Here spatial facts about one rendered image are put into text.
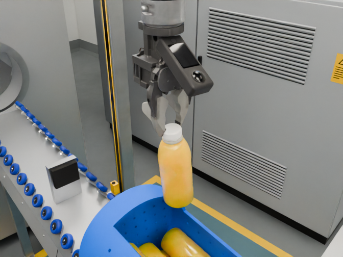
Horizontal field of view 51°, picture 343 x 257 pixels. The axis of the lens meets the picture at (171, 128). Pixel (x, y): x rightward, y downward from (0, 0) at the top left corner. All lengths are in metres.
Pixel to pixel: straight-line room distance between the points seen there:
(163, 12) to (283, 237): 2.09
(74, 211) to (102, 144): 2.05
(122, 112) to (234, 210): 1.41
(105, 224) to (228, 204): 1.90
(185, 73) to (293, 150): 1.69
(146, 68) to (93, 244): 0.41
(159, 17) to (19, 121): 1.37
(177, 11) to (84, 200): 0.87
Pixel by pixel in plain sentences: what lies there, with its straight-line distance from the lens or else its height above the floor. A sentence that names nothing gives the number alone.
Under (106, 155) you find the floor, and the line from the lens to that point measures 3.14.
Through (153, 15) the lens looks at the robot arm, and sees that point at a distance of 0.60.
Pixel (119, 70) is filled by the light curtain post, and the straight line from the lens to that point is 1.37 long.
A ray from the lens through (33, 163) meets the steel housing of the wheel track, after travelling 1.55.
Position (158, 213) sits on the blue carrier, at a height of 1.11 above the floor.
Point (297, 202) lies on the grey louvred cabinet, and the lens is 2.40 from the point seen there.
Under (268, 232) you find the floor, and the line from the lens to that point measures 2.52.
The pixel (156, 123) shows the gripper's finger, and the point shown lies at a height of 1.46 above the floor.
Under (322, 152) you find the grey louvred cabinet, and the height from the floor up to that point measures 0.66.
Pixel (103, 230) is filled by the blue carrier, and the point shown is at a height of 1.20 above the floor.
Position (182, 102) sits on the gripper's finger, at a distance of 0.68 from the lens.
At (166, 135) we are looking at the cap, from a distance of 0.69.
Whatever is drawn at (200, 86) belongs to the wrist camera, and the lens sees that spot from 0.57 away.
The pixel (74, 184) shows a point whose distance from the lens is 1.31.
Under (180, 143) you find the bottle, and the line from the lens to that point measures 0.70.
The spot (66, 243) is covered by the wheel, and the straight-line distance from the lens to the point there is 1.13.
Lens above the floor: 1.79
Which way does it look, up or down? 31 degrees down
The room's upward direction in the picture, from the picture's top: straight up
